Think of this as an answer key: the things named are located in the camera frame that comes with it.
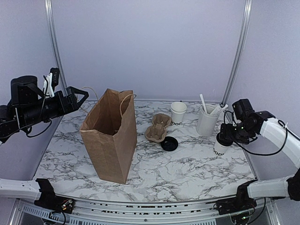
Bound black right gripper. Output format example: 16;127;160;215
219;120;254;144

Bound black cup lid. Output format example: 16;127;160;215
216;133;233;147

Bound white paper coffee cup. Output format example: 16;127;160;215
213;140;232;157

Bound brown paper bag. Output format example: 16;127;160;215
80;89;137;184

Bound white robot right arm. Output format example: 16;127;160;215
213;98;300;212

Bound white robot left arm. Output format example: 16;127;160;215
0;73;89;210

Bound white wrapped utensil packet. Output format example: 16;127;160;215
210;104;228;116

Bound white wrapped straw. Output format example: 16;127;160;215
199;93;208;114

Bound stack of white paper cups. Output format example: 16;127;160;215
170;102;187;126

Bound stacked cardboard cup carriers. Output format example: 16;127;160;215
144;113;172;143

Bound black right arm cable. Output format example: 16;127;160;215
222;110;289;156

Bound left aluminium frame post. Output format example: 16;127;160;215
44;0;68;94

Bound aluminium frame post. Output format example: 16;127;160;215
221;0;253;105
44;0;68;94

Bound aluminium front rail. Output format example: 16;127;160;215
8;198;282;225

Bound right aluminium frame post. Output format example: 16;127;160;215
221;0;253;105

